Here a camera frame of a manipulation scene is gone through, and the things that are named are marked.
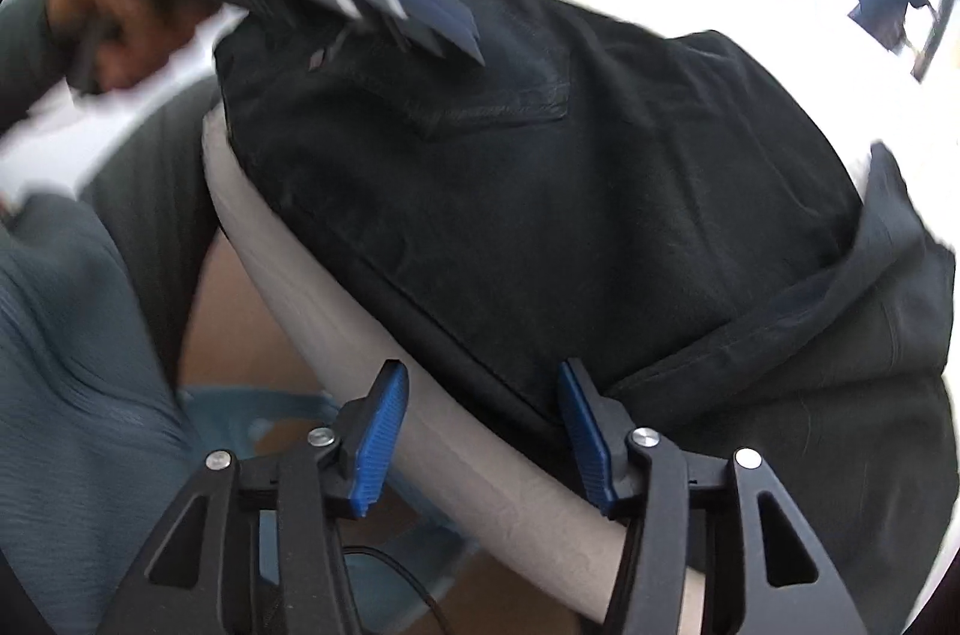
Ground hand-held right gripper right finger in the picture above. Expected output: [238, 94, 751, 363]
[556, 357, 869, 635]

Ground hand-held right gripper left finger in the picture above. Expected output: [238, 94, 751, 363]
[96, 359, 410, 635]

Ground black pants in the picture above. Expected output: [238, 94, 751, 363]
[214, 0, 959, 615]

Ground person's left forearm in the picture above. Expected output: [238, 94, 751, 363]
[0, 0, 85, 143]

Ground white bed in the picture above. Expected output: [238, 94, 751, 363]
[0, 0, 942, 630]

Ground person's grey-green clothing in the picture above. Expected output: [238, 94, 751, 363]
[0, 79, 227, 635]

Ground black cable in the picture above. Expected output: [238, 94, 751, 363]
[341, 543, 452, 635]

